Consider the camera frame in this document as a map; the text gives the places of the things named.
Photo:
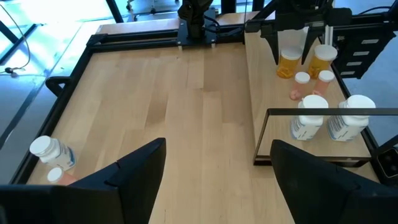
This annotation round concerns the small pink vial white cap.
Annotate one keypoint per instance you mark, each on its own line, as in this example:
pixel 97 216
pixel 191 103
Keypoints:
pixel 326 76
pixel 55 175
pixel 301 77

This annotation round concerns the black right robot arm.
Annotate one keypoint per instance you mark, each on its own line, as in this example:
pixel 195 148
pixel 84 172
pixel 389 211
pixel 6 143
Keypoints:
pixel 194 15

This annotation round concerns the orange pill bottle white cap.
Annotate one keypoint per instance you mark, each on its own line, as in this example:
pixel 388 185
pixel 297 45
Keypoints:
pixel 287 65
pixel 317 67

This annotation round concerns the small black camera box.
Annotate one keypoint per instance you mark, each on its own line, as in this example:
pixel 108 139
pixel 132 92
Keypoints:
pixel 388 163

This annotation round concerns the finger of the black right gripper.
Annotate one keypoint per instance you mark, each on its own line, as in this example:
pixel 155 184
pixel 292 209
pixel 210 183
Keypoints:
pixel 272 40
pixel 312 40

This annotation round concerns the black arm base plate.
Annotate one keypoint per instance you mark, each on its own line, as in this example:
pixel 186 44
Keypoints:
pixel 183 37

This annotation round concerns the white bottle tablet size label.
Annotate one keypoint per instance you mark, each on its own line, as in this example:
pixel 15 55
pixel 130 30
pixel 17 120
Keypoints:
pixel 348 129

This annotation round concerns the white melatonin bottle blue band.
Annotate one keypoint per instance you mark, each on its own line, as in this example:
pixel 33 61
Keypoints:
pixel 306 129

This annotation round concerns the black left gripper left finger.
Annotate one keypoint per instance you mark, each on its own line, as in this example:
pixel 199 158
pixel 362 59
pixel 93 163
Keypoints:
pixel 124 193

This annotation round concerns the black aluminium table frame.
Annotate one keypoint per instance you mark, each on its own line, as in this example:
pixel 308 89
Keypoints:
pixel 133 42

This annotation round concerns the white supplement bottle blue band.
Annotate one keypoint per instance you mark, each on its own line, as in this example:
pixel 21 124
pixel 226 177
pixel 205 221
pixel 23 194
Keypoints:
pixel 53 152

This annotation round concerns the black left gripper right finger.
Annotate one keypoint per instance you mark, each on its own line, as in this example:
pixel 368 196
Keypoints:
pixel 311 193

